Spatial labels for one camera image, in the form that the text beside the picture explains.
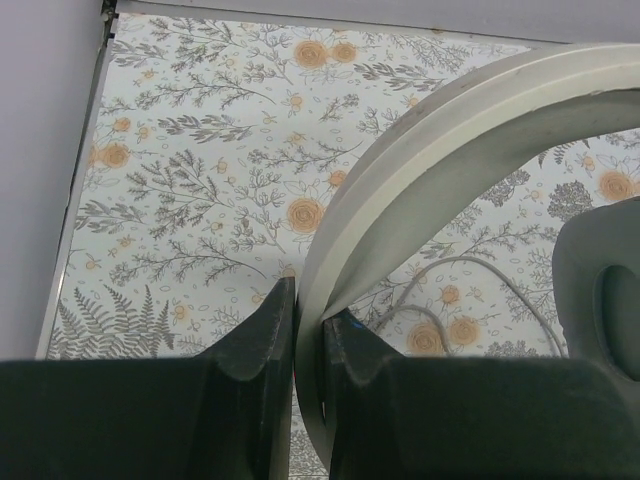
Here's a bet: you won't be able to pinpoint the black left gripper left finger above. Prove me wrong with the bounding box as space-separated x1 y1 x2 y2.
1 278 295 479

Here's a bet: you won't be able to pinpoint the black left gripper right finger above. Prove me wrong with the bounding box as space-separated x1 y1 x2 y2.
323 312 639 479

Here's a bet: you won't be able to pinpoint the white grey headphones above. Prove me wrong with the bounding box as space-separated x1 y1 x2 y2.
295 43 639 463

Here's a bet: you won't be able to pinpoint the floral patterned table mat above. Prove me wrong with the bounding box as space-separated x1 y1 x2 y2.
37 14 639 479

